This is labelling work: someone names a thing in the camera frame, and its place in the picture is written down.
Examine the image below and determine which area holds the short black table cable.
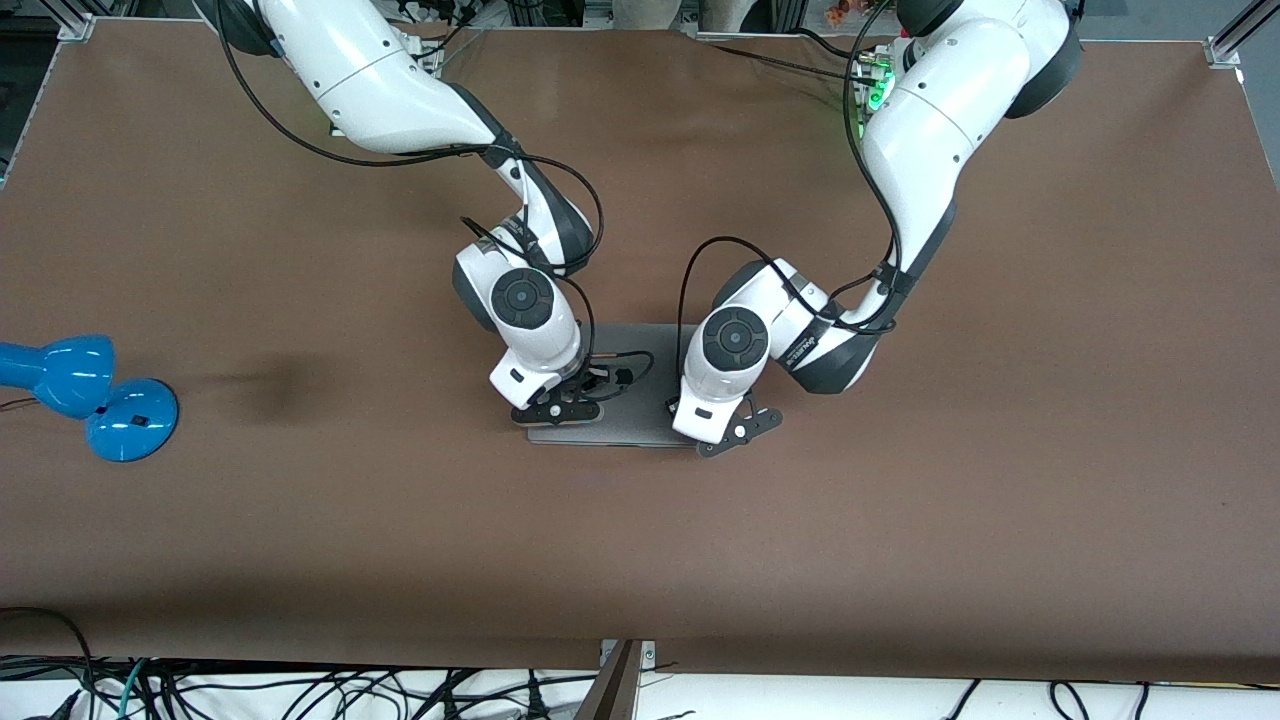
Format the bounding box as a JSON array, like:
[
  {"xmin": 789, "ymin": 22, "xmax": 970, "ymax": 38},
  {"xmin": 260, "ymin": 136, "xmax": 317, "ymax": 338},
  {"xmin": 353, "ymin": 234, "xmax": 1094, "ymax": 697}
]
[{"xmin": 795, "ymin": 28, "xmax": 876, "ymax": 61}]

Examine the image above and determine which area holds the blue desk lamp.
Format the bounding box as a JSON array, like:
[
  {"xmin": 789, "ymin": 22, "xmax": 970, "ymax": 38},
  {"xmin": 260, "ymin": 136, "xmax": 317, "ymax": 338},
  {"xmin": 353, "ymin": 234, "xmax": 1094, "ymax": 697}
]
[{"xmin": 0, "ymin": 334, "xmax": 181, "ymax": 463}]

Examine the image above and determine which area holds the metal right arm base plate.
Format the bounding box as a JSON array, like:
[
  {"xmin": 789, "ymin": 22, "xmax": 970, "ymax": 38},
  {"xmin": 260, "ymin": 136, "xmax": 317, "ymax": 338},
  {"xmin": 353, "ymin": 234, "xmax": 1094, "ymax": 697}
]
[{"xmin": 400, "ymin": 30, "xmax": 443, "ymax": 79}]

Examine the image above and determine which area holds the long black table cable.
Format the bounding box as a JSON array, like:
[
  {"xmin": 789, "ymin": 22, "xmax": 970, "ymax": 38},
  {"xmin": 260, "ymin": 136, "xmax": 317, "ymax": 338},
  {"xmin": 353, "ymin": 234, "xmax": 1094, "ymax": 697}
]
[{"xmin": 705, "ymin": 40, "xmax": 863, "ymax": 83}]

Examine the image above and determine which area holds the black base connector cable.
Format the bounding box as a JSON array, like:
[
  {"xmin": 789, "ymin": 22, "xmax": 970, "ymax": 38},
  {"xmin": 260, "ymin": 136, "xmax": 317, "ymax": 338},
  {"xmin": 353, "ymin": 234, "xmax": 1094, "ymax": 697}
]
[{"xmin": 400, "ymin": 0, "xmax": 491, "ymax": 63}]

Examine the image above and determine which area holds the black looped floor cable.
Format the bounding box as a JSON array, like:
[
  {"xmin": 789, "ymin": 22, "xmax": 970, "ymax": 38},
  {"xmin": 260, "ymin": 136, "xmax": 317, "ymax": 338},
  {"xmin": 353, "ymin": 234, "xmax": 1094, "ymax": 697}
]
[{"xmin": 0, "ymin": 607, "xmax": 96, "ymax": 691}]

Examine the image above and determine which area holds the grey metal beam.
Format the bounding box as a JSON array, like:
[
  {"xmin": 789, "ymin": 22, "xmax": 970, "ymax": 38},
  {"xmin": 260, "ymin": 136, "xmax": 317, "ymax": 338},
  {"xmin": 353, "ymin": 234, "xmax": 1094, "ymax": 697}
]
[{"xmin": 575, "ymin": 640, "xmax": 641, "ymax": 720}]

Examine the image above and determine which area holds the tangled black cable bundle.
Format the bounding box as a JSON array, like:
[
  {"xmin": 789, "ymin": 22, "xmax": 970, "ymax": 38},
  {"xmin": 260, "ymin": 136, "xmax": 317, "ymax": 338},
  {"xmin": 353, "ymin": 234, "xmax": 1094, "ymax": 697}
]
[{"xmin": 0, "ymin": 655, "xmax": 601, "ymax": 720}]

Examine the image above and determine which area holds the aluminium frame profile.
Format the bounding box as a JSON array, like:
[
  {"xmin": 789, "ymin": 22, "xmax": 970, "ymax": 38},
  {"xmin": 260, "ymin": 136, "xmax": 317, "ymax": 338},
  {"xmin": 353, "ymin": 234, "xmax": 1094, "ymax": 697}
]
[
  {"xmin": 1205, "ymin": 0, "xmax": 1280, "ymax": 69},
  {"xmin": 40, "ymin": 0, "xmax": 96, "ymax": 41}
]

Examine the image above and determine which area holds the silver grey laptop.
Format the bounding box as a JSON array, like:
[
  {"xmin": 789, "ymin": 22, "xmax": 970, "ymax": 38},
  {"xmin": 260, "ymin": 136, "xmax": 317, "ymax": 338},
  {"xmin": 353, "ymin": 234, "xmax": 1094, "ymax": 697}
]
[{"xmin": 527, "ymin": 322, "xmax": 719, "ymax": 448}]

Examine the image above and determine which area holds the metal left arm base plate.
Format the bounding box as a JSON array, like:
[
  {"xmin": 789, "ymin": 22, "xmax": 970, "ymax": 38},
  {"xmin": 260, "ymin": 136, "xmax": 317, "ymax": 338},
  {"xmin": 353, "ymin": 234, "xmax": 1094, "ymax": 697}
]
[{"xmin": 853, "ymin": 48, "xmax": 896, "ymax": 141}]

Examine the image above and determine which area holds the teal cable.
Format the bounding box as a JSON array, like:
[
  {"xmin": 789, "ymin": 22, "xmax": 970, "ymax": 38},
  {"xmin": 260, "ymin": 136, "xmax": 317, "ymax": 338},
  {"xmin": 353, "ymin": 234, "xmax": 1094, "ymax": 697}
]
[{"xmin": 118, "ymin": 658, "xmax": 151, "ymax": 720}]

